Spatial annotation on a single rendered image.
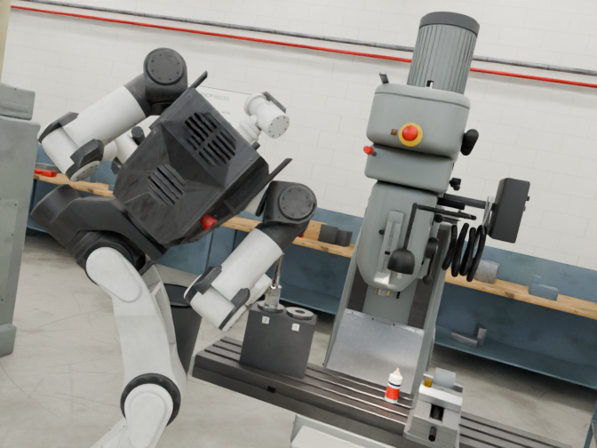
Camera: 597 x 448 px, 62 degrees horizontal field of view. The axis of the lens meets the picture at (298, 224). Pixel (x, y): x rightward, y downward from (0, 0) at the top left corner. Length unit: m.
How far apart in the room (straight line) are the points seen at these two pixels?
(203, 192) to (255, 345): 0.76
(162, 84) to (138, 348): 0.62
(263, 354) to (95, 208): 0.76
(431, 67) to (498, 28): 4.30
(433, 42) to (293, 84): 4.48
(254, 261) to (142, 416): 0.46
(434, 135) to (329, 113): 4.69
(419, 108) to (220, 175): 0.59
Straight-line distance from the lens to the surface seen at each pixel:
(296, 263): 6.07
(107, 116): 1.22
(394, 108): 1.38
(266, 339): 1.67
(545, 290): 5.28
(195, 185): 1.05
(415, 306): 1.99
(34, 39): 8.34
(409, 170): 1.45
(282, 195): 1.12
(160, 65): 1.21
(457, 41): 1.81
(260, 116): 1.22
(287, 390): 1.65
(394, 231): 1.46
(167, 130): 1.07
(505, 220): 1.78
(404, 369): 1.97
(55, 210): 1.26
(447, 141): 1.37
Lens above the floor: 1.62
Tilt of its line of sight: 6 degrees down
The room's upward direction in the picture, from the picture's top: 12 degrees clockwise
